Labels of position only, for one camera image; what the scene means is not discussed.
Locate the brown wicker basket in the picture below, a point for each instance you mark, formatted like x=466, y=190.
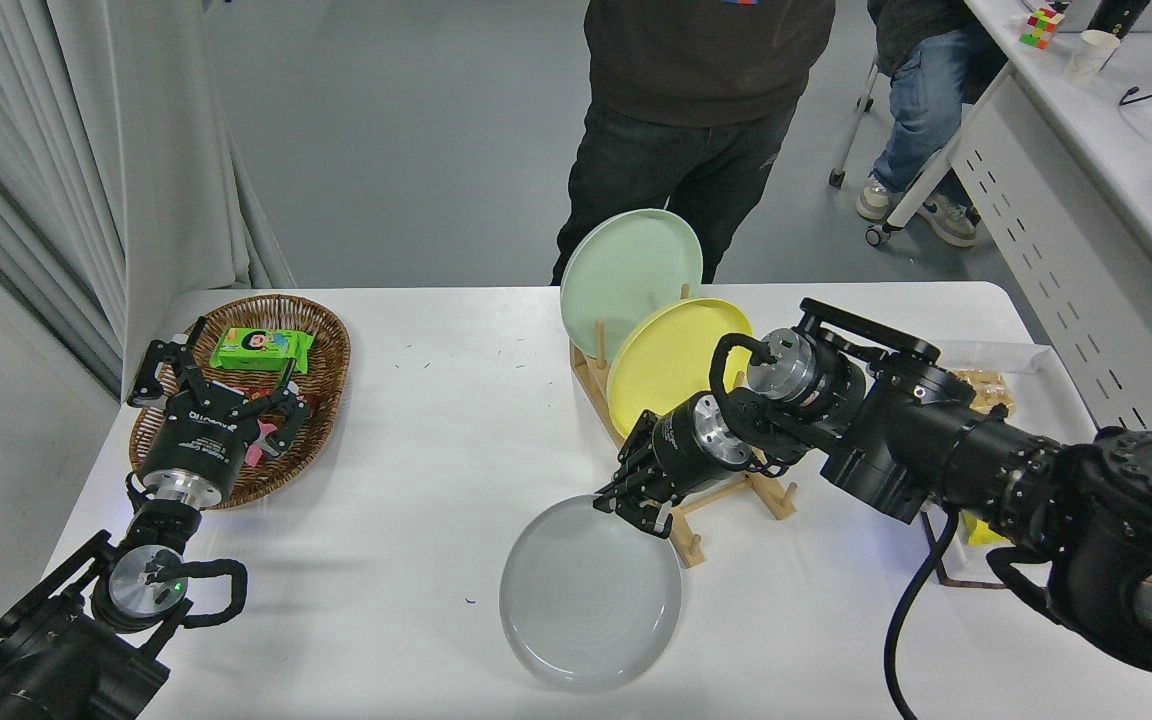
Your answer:
x=326, y=350

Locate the white chair frame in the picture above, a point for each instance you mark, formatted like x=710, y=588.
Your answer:
x=854, y=125

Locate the pale green plate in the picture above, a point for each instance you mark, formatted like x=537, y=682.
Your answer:
x=626, y=270

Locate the pink snack wrapper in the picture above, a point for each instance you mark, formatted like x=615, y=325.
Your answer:
x=256, y=455

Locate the yellow plate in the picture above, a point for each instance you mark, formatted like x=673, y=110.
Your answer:
x=666, y=360

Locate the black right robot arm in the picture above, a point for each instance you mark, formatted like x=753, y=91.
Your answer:
x=936, y=440

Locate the grey curtain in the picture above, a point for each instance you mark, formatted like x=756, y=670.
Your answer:
x=86, y=150

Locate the grey plate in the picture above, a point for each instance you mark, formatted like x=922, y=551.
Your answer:
x=586, y=600

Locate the standing person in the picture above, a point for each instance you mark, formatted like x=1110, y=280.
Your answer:
x=696, y=100

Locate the colourful puzzle cube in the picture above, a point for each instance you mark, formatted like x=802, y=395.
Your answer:
x=1041, y=28

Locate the seated person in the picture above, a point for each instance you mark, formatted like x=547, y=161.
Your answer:
x=921, y=110

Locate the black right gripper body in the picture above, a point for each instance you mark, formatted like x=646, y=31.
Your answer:
x=681, y=448

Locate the wooden plate rack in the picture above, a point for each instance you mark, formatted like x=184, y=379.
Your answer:
x=691, y=548

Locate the yellow snack bar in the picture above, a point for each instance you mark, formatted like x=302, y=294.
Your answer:
x=981, y=532

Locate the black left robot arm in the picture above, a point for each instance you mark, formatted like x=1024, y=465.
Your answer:
x=56, y=660

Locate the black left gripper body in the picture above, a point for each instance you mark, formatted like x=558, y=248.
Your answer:
x=198, y=440

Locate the white paper cup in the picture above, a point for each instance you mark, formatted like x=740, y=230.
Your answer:
x=1091, y=55

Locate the clear pack of biscuits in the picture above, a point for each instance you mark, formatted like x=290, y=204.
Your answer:
x=991, y=385

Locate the green snack pack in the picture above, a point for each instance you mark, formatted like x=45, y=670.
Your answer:
x=261, y=350

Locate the white desk with perforated panel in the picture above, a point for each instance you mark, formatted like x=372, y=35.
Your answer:
x=1086, y=150

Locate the white rectangular tray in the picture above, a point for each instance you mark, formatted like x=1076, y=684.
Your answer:
x=1006, y=355

